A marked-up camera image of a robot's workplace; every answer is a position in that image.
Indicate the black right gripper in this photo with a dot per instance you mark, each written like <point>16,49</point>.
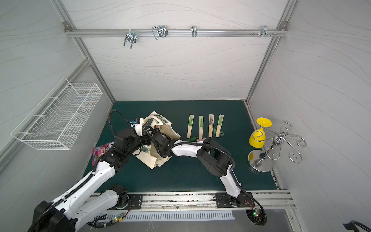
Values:
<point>152,136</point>

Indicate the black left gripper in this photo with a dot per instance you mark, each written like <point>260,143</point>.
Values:
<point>143,137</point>

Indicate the cream canvas tote bag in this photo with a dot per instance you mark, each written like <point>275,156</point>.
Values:
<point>158,133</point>

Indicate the bamboo folding fan green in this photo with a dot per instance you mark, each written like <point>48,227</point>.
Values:
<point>219,125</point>
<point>201,124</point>

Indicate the bamboo folding fan pink tassel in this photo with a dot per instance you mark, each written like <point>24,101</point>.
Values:
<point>210,124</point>

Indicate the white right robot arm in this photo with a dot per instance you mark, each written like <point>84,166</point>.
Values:
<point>215,158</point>

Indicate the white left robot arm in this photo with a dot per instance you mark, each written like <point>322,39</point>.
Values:
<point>69,212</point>

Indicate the pink snack packet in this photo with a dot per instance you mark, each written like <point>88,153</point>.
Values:
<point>99,151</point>

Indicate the yellow plastic wine glass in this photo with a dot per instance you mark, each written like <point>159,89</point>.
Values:
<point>258,137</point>

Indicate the metal double hook left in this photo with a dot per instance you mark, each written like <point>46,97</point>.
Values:
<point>130,38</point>

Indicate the metal double hook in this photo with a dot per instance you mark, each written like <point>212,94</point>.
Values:
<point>130,38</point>
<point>160,32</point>

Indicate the metal double hook middle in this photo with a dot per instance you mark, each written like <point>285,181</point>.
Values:
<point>160,32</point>

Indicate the small metal hook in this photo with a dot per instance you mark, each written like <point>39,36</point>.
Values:
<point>194,31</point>

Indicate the metal hook right end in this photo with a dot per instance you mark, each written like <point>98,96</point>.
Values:
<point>264,33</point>

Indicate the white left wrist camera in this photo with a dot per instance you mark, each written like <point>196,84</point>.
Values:
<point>137,125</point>

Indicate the white wire basket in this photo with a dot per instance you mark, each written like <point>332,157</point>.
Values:
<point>56,122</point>

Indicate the chrome wire glass rack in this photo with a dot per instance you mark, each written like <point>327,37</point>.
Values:
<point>261,159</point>

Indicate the aluminium crossbar rail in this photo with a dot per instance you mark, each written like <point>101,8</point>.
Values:
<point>71,32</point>

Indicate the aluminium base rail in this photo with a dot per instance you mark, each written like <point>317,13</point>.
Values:
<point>206,200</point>

